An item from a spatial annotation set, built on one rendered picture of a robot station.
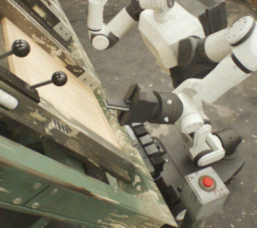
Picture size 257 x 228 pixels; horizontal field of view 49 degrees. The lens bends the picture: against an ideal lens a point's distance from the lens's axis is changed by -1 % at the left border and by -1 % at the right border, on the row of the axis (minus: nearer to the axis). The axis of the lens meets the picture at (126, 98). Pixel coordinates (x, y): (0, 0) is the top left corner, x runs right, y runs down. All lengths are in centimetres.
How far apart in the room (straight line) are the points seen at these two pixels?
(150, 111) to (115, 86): 210
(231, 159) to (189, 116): 139
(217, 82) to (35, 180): 48
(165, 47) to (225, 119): 168
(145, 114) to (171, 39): 39
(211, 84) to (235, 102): 209
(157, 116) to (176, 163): 133
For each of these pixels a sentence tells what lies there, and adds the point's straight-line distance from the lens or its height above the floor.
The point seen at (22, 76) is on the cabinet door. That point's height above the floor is 135.
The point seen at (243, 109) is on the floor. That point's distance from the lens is 279.
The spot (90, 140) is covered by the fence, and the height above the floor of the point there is 114.
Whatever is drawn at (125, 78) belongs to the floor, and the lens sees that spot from 291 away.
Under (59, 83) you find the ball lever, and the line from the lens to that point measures 67.
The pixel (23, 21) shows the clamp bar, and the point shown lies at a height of 134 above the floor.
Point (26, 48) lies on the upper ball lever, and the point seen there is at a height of 155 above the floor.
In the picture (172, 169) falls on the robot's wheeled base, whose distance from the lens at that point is 199.
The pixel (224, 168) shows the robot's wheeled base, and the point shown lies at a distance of 211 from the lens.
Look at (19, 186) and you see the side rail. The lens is 57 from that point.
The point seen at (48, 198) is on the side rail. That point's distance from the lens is 63.
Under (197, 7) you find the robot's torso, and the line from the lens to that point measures 112.
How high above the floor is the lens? 187
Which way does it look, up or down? 44 degrees down
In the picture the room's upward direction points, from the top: straight up
